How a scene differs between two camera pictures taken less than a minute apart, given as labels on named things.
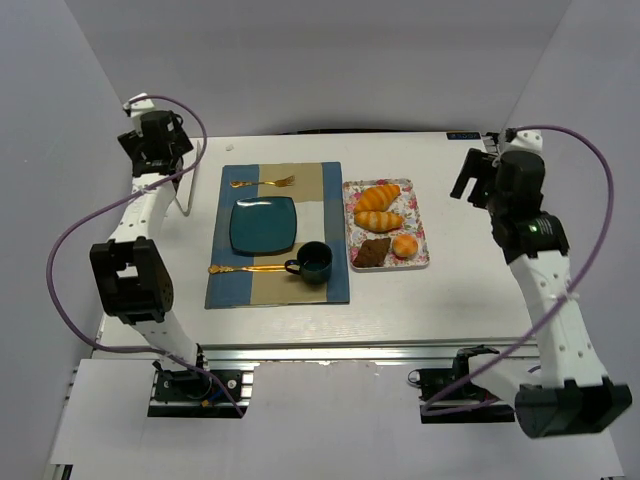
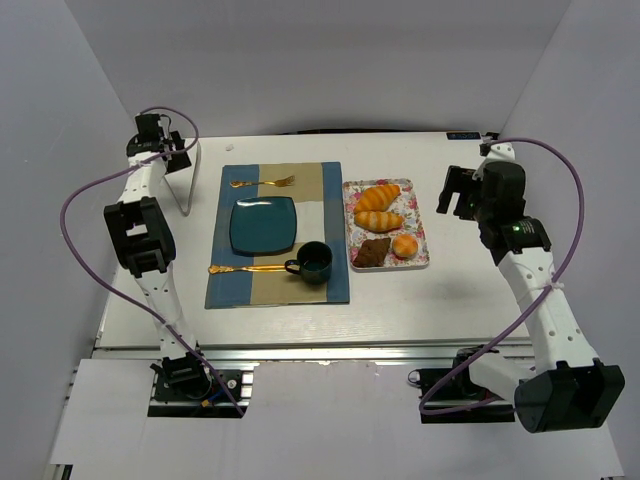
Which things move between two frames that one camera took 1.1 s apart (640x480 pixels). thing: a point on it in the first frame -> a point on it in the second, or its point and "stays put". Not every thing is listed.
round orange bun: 405,245 stays put
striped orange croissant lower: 377,221 stays put
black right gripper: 473,173 -> 455,187
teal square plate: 263,225 stays put
